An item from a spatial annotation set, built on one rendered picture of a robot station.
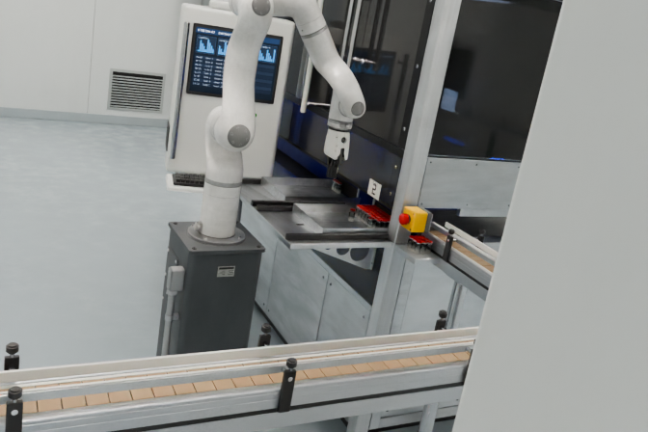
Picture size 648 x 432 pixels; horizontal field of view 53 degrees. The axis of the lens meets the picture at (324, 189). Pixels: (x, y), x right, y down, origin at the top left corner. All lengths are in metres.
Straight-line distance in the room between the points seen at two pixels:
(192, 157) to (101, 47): 4.53
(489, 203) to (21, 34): 5.73
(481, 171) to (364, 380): 1.26
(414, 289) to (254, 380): 1.27
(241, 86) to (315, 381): 1.01
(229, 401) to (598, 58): 0.91
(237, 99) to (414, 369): 0.99
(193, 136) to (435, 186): 1.20
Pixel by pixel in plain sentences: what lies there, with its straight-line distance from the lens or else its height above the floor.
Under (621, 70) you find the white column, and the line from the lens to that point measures 0.63.
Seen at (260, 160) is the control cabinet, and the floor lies 0.90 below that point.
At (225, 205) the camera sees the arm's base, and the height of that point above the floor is 0.98.
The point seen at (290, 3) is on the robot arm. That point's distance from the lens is 2.08.
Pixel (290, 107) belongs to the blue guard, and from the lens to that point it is 3.18.
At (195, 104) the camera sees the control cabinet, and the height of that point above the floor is 1.13.
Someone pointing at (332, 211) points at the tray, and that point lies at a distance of 2.57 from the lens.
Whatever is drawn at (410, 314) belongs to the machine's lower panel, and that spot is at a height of 0.59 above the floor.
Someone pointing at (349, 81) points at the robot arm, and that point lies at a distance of 2.11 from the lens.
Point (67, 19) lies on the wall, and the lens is 7.43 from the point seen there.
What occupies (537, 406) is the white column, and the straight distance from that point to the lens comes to 0.71.
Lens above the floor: 1.65
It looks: 16 degrees down
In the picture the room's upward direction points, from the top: 10 degrees clockwise
